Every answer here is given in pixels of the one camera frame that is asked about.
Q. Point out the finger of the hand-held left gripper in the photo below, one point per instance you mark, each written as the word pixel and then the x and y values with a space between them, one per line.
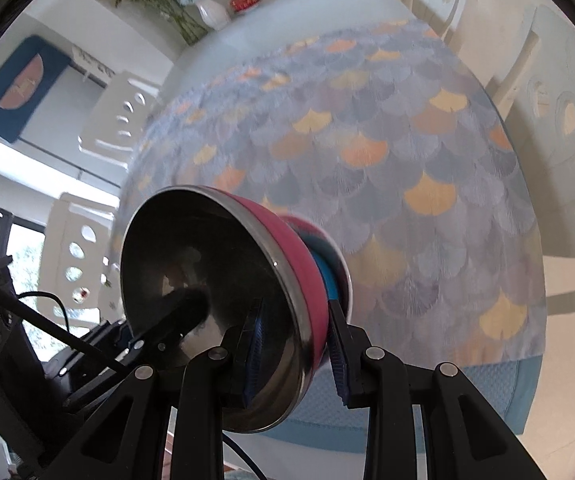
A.
pixel 125 335
pixel 167 327

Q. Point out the blue wall hanging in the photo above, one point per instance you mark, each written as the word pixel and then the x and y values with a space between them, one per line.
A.
pixel 42 55

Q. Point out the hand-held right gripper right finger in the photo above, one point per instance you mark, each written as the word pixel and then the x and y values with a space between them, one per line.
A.
pixel 338 360

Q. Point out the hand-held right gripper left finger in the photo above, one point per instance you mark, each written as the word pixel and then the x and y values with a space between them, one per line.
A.
pixel 252 355

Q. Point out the blue steel bowl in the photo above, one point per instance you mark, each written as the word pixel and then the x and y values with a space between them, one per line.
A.
pixel 330 270

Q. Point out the red steel bowl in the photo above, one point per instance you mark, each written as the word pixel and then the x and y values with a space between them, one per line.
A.
pixel 207 250

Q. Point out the white ceramic vase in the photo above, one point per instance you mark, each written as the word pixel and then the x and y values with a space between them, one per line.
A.
pixel 215 15

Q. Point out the black framed window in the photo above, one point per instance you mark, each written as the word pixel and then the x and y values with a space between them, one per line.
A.
pixel 2 230

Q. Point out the scale-patterned tablecloth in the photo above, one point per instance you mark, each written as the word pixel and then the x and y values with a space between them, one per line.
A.
pixel 367 110

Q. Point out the small red ornament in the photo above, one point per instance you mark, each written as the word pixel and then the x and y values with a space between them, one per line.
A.
pixel 245 1

